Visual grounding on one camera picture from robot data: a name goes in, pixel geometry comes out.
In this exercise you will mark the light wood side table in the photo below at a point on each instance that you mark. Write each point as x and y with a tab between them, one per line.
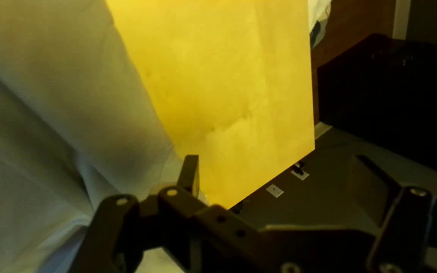
230	82

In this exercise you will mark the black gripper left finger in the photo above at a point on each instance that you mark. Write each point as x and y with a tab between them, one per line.
188	178

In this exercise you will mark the white cloth towel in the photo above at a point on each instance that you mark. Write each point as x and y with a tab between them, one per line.
76	126

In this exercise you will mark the dark wooden dresser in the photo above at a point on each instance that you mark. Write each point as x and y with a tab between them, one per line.
384	90

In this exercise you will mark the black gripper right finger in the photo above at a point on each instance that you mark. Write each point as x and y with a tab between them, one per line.
405	216

